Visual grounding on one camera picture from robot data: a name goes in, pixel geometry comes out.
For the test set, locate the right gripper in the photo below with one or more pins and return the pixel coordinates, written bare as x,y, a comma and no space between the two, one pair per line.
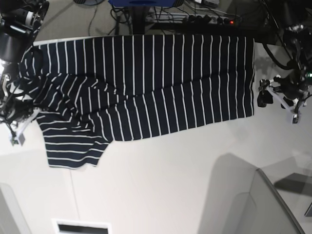
16,116

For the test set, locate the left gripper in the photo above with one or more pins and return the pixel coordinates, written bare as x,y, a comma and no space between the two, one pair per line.
292,92

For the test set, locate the navy white striped t-shirt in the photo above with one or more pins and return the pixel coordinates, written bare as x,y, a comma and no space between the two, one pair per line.
94,91

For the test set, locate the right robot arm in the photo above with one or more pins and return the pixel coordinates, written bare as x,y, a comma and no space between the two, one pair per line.
20,23

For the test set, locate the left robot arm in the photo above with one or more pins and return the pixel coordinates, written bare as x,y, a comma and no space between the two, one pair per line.
288,16

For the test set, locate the white power strip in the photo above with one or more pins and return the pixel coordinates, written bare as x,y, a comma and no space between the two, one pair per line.
167,17

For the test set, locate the black table leg column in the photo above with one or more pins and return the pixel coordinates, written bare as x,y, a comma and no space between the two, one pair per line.
138,16

